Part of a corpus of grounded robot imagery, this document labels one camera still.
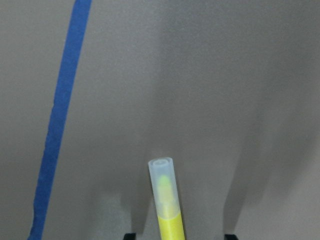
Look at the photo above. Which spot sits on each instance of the yellow highlighter pen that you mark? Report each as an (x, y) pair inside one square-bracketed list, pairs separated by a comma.
[(166, 198)]

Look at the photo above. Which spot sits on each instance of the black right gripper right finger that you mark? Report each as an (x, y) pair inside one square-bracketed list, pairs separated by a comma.
[(230, 237)]

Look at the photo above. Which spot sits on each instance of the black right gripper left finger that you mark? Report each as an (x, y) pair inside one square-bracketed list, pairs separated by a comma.
[(129, 236)]

